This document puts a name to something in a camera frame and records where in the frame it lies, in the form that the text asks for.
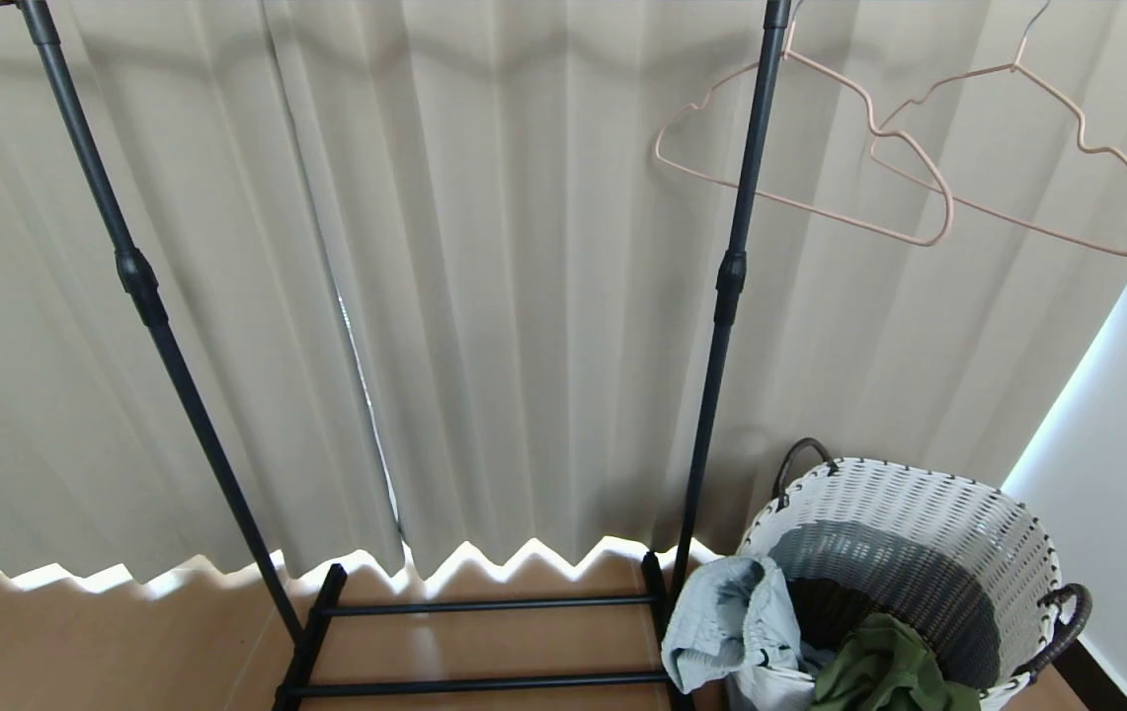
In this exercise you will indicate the green long-sleeved shirt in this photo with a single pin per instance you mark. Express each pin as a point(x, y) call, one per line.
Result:
point(879, 671)

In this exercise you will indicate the pink clothes hanger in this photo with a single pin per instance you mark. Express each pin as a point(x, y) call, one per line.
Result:
point(1017, 212)
point(800, 203)

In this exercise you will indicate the white laundry basket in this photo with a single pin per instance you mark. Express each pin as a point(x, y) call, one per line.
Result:
point(919, 504)

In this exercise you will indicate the black clothes rack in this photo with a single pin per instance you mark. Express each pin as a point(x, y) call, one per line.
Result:
point(140, 281)

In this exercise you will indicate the beige curtain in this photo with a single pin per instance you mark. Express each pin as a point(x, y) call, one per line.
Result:
point(523, 247)

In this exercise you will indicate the pale grey shorts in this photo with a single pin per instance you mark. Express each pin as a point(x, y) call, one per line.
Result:
point(721, 612)

